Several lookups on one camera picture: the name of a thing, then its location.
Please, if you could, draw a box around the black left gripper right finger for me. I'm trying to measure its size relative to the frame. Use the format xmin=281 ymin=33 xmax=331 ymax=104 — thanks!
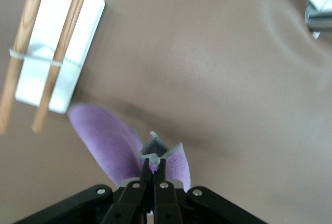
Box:
xmin=154 ymin=158 xmax=184 ymax=224

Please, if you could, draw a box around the purple microfibre towel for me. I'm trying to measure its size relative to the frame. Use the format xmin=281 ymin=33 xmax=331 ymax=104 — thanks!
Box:
xmin=67 ymin=103 xmax=193 ymax=215

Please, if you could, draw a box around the aluminium frame profile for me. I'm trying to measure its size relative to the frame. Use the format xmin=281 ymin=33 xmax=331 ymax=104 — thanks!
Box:
xmin=294 ymin=0 xmax=332 ymax=38

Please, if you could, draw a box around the wooden chopsticks pair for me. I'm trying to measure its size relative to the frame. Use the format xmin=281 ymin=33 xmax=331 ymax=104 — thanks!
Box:
xmin=31 ymin=0 xmax=90 ymax=133
xmin=0 ymin=0 xmax=49 ymax=134

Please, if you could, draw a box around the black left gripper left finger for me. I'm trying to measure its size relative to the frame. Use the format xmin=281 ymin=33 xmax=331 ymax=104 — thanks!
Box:
xmin=103 ymin=158 xmax=153 ymax=224

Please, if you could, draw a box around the white towel rack base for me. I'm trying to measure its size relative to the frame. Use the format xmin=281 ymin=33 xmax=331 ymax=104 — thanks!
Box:
xmin=14 ymin=0 xmax=106 ymax=115

